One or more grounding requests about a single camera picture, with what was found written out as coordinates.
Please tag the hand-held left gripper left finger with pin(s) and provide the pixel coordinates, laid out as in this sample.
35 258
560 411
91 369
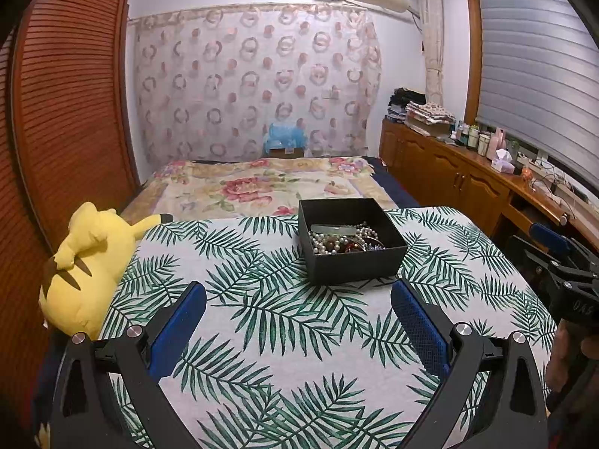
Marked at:
178 332

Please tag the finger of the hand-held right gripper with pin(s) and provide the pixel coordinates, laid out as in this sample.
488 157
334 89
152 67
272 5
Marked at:
533 257
550 237

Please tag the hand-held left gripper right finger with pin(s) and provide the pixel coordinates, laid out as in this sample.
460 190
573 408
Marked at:
421 327

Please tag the black jewelry box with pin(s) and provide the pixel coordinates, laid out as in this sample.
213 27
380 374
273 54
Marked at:
355 266

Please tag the pale green jade bangle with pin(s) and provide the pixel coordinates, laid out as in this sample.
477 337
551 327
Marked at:
337 229

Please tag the person's right hand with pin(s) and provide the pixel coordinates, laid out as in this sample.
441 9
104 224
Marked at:
557 365

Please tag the white power strip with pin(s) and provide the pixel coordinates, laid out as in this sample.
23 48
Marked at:
557 182

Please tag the pink tissue box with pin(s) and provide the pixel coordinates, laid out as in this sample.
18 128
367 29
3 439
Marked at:
501 162

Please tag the leaf print cloth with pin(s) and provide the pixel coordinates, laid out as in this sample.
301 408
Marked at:
281 336

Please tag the row of toiletry bottles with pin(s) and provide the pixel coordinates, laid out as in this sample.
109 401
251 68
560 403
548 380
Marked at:
493 142

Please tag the yellow plush toy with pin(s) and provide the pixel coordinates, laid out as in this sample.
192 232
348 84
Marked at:
89 252

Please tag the wooden cabinet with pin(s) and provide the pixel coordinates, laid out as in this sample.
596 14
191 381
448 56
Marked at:
444 173

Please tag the dark blue bed sheet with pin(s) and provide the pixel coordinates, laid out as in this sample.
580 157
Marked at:
393 187

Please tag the floral blanket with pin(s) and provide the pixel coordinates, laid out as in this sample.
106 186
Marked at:
234 187

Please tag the grey window blind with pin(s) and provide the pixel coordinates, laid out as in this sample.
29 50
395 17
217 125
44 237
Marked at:
538 79

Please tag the patterned folded cloth stack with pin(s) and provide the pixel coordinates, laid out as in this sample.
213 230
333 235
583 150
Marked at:
430 112

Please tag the dark folded clothes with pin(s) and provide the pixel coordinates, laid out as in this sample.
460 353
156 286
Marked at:
405 100

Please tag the small cardboard box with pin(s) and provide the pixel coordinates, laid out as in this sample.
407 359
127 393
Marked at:
286 152

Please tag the blue plastic bag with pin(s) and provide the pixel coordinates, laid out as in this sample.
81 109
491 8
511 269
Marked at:
285 134

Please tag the beige lace curtain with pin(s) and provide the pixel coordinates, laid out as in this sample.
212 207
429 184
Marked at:
433 32

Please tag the wooden slatted wardrobe door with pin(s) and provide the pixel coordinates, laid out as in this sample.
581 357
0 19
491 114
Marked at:
70 103

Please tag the circle pattern curtain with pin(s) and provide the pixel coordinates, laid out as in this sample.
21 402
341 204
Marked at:
234 79

